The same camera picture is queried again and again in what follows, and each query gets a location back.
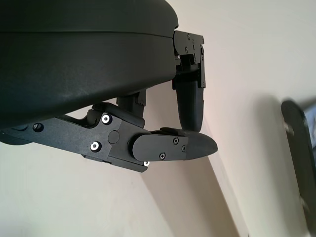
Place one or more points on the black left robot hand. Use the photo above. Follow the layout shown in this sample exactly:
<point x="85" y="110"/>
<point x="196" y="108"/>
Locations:
<point x="86" y="61"/>

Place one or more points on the black oval mounting plate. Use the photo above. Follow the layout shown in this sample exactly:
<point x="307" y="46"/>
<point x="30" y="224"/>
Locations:
<point x="297" y="143"/>

